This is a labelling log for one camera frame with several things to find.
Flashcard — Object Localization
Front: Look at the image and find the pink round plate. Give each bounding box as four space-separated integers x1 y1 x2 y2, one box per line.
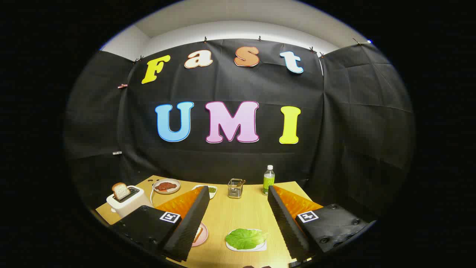
192 222 209 247

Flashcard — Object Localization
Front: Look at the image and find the white divided dish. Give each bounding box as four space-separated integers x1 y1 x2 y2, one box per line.
192 185 218 200

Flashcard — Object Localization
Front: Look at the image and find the beige oval plate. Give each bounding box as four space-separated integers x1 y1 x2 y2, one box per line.
152 178 181 195

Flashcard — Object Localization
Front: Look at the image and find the green label plastic bottle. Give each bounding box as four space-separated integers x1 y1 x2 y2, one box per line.
262 165 276 196

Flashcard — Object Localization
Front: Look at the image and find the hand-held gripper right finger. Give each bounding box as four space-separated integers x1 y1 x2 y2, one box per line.
267 185 377 263

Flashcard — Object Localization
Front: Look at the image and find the white square plate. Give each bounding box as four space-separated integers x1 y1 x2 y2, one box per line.
226 229 267 252

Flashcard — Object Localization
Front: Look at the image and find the metal wire utensil holder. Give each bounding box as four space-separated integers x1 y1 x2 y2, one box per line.
228 178 244 199

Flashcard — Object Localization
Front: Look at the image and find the white toaster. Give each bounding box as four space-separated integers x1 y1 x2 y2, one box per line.
106 185 153 218

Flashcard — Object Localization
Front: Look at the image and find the green lettuce leaf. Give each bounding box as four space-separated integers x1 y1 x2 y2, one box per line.
225 228 269 250

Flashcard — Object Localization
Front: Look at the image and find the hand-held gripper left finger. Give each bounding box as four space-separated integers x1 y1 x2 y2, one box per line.
111 185 211 263

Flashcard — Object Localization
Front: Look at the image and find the plain white bread slice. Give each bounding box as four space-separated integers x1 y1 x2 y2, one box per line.
112 182 131 201

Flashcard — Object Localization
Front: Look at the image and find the black backdrop cloth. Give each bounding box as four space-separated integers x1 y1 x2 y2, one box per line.
63 37 416 224

